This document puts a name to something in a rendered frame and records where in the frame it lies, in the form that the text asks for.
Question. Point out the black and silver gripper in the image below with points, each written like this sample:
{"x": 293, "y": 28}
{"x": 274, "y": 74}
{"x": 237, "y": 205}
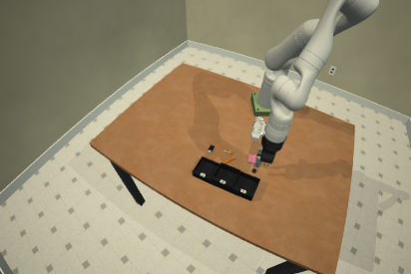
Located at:
{"x": 272, "y": 141}

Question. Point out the black rack of bins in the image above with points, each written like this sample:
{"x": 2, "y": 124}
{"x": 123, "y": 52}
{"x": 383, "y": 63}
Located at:
{"x": 228, "y": 178}

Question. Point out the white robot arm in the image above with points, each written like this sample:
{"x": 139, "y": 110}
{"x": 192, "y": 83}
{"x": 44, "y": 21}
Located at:
{"x": 286, "y": 96}

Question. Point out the black usb stick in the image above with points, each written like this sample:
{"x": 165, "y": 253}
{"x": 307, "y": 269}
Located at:
{"x": 210, "y": 148}

